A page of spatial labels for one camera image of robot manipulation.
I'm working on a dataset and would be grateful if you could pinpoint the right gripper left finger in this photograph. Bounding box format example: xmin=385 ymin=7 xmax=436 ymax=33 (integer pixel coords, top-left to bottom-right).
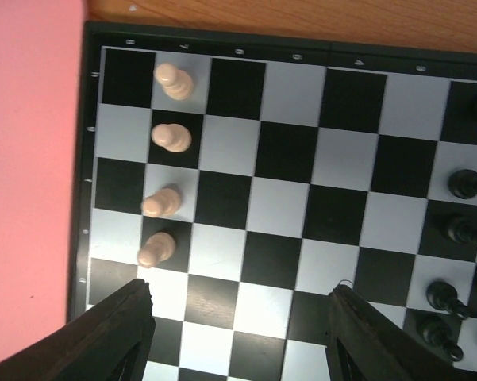
xmin=0 ymin=279 xmax=156 ymax=380

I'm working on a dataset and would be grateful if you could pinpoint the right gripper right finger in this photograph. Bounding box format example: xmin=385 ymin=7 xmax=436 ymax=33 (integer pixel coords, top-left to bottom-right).
xmin=326 ymin=285 xmax=477 ymax=380

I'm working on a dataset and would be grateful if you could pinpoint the white pawn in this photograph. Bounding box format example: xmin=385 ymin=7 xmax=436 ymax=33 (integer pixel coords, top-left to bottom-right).
xmin=151 ymin=124 xmax=192 ymax=153
xmin=137 ymin=232 xmax=176 ymax=268
xmin=141 ymin=187 xmax=182 ymax=218
xmin=154 ymin=63 xmax=194 ymax=100

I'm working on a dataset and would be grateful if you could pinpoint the black chess piece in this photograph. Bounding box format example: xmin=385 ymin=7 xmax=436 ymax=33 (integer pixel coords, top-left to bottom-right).
xmin=443 ymin=214 xmax=477 ymax=245
xmin=448 ymin=169 xmax=477 ymax=199
xmin=417 ymin=315 xmax=464 ymax=362
xmin=425 ymin=280 xmax=470 ymax=321

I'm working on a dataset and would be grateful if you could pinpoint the black white chessboard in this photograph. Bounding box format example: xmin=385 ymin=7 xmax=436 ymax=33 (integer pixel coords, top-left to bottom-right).
xmin=68 ymin=21 xmax=477 ymax=380

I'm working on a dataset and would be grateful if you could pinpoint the pink plastic tray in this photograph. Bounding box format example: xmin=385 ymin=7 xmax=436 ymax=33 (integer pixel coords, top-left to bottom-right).
xmin=0 ymin=1 xmax=85 ymax=361

